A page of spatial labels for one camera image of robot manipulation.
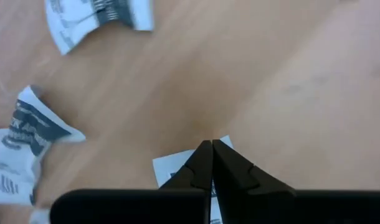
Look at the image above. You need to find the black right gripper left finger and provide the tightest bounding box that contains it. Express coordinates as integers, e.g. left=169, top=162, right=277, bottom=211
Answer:
left=49, top=139, right=214, bottom=224

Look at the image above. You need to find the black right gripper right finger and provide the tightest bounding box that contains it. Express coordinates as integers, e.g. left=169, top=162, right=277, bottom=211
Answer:
left=212, top=139, right=380, bottom=224

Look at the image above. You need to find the small printed wipe packet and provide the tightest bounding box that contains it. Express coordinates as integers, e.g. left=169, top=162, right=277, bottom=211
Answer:
left=9, top=84, right=87, bottom=156
left=0, top=128, right=43, bottom=207
left=45, top=0, right=155, bottom=56
left=152, top=135, right=234, bottom=224

